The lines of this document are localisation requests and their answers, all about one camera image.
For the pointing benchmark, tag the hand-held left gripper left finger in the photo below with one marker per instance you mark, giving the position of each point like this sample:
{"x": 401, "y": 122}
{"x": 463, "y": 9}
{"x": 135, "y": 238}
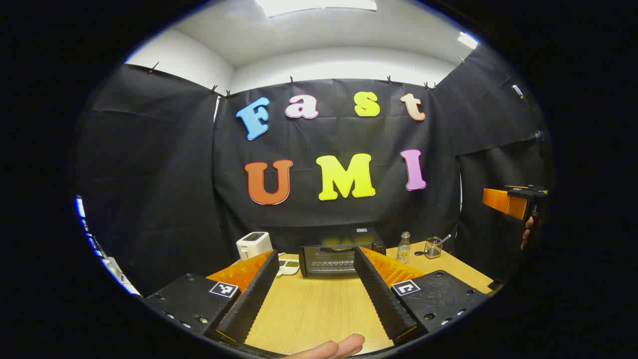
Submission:
{"x": 254, "y": 294}

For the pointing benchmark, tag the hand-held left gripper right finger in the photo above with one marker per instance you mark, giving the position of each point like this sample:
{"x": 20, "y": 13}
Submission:
{"x": 379, "y": 294}

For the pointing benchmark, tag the black backdrop cloth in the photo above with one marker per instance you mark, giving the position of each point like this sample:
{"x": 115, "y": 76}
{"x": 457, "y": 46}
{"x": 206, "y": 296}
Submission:
{"x": 164, "y": 174}

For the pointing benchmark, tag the large ceiling light panel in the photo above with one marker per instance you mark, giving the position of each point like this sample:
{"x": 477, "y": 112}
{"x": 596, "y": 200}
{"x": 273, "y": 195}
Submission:
{"x": 314, "y": 6}

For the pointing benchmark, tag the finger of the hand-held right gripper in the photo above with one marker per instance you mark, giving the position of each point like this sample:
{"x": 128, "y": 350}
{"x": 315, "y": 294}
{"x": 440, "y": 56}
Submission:
{"x": 503, "y": 202}

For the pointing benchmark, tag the clear glass bottle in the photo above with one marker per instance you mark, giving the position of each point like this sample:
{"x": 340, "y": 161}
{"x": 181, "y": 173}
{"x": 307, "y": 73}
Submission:
{"x": 403, "y": 253}

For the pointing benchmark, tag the white toaster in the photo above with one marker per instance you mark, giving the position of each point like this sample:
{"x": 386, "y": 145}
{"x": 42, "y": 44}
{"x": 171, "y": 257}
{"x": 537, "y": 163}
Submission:
{"x": 251, "y": 245}

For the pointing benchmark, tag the metal utensil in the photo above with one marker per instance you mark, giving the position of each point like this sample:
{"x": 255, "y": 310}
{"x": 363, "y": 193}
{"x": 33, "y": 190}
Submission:
{"x": 445, "y": 239}

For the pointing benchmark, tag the black electric oven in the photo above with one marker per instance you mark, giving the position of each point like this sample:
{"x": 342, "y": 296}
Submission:
{"x": 324, "y": 259}

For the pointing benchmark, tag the white divided spice dish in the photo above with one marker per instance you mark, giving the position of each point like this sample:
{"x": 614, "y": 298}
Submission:
{"x": 289, "y": 268}

